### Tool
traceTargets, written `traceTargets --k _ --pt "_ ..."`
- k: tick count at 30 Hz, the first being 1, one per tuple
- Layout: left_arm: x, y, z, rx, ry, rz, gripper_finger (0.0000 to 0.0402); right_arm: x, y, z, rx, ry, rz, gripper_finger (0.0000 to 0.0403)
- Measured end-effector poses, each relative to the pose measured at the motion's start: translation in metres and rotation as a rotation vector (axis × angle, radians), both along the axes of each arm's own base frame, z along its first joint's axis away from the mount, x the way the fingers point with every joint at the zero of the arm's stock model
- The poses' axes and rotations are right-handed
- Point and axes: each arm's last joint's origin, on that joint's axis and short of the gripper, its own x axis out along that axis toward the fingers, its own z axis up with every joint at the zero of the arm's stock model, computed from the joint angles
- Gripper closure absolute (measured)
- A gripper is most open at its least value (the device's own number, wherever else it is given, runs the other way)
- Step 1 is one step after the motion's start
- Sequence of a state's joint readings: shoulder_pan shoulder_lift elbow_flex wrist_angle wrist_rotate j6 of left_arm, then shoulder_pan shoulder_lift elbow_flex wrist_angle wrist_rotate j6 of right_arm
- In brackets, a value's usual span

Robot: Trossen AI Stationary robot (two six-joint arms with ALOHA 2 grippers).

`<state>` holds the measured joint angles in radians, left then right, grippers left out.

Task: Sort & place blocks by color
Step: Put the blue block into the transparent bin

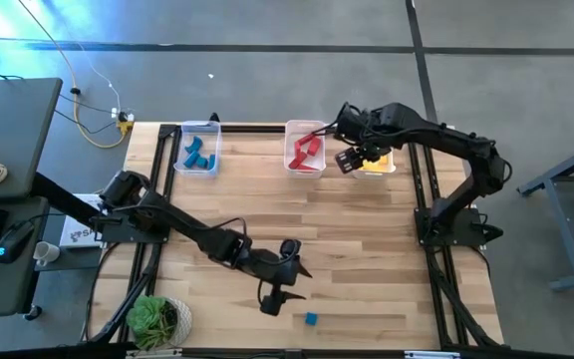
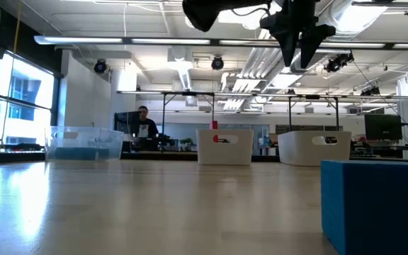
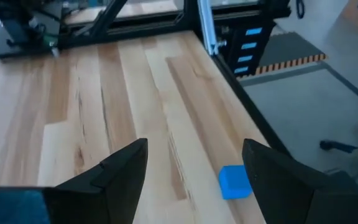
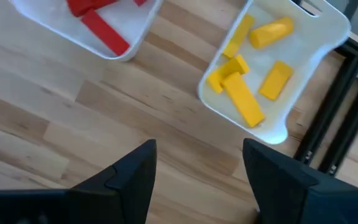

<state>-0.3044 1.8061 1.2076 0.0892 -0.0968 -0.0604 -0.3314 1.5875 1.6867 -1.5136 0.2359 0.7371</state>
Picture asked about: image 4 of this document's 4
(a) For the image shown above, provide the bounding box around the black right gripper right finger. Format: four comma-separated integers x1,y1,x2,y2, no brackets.
242,138,319,224

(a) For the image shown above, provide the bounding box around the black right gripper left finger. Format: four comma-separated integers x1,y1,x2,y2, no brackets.
65,139,158,224

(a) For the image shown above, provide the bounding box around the yellow rectangular block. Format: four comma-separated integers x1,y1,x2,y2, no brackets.
206,70,224,94
218,54,250,78
223,14,256,59
258,60,294,101
222,72,265,128

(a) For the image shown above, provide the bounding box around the yellow cylinder block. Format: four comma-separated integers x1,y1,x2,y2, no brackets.
249,17,294,50

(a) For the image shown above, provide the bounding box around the long red rectangular block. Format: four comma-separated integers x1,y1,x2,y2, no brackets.
81,9,131,57

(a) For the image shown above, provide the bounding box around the thick red rectangular block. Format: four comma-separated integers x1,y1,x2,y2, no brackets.
65,0,117,18

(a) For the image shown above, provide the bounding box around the white plastic bin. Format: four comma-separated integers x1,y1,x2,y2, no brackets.
9,0,164,62
196,0,352,146

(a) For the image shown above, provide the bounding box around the black aluminium table frame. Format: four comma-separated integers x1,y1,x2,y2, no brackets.
292,0,358,177

